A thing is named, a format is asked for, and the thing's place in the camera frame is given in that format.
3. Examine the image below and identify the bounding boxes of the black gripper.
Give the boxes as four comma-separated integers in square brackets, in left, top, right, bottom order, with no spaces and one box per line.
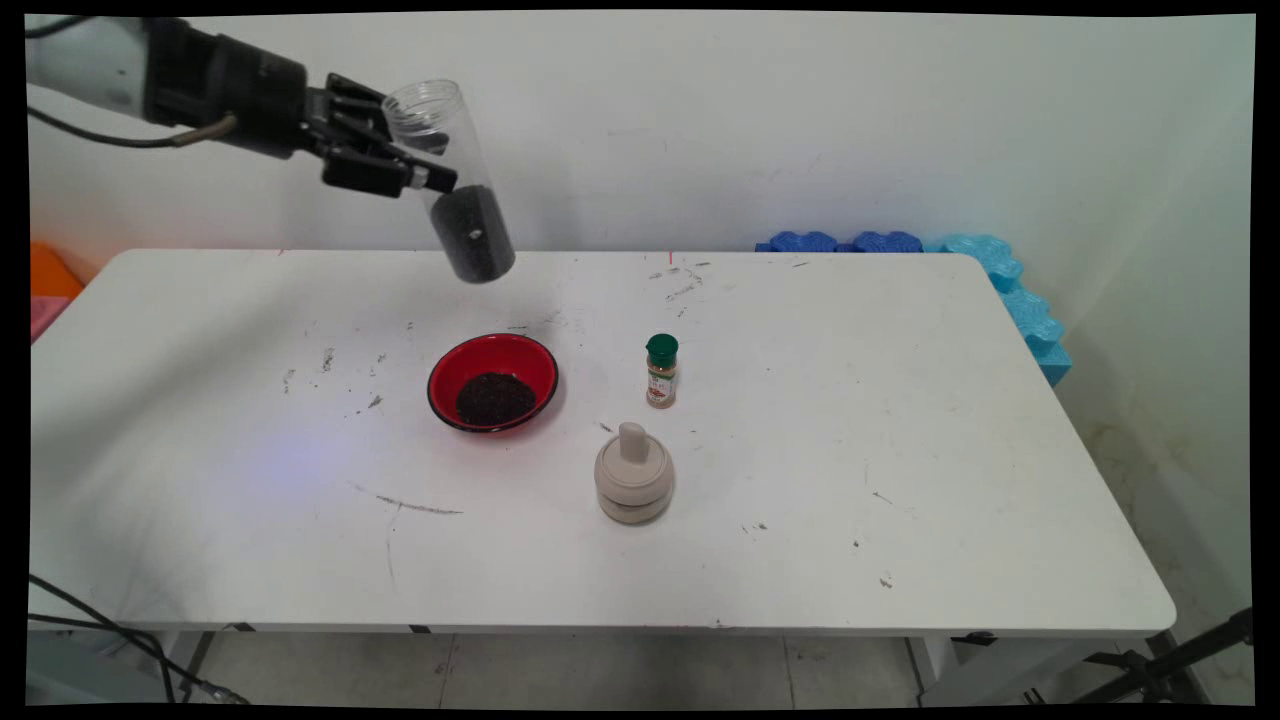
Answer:
[145,18,459,199]

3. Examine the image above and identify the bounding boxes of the clear plastic jar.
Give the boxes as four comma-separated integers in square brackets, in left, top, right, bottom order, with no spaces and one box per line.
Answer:
[382,79,517,285]

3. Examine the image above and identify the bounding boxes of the black seeds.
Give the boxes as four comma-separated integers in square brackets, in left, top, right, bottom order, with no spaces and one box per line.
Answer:
[456,372,538,426]
[430,185,517,285]

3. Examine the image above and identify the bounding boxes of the red bowl black rim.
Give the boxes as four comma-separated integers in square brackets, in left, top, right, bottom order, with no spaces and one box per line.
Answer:
[427,333,560,434]

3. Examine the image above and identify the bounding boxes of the orange foam block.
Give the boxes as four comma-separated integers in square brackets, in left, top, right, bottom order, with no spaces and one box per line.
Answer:
[30,243,86,301]

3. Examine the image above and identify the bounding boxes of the pink foam block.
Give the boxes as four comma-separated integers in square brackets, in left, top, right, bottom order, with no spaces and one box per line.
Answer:
[30,297,73,344]

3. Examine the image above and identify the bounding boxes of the spice bottle green cap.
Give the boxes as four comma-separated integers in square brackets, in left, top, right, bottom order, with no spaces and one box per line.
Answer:
[645,333,680,409]

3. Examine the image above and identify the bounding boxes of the white table leg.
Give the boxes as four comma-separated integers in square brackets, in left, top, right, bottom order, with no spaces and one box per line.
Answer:
[150,630,216,701]

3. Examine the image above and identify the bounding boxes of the light blue foam mat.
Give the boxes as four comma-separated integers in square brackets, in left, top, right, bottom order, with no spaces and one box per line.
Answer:
[925,234,1073,387]

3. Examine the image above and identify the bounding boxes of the black tripod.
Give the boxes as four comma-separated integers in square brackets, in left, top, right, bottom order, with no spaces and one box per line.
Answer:
[1070,607,1253,706]

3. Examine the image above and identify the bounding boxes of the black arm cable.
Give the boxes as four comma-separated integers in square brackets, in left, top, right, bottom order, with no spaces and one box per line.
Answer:
[25,15,239,149]

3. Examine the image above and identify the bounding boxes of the beige round grinder with handle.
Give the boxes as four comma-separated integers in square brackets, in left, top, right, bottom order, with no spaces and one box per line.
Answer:
[594,422,676,526]

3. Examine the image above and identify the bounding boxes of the black floor cable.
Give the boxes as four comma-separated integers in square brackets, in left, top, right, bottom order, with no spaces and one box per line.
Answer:
[28,573,251,706]

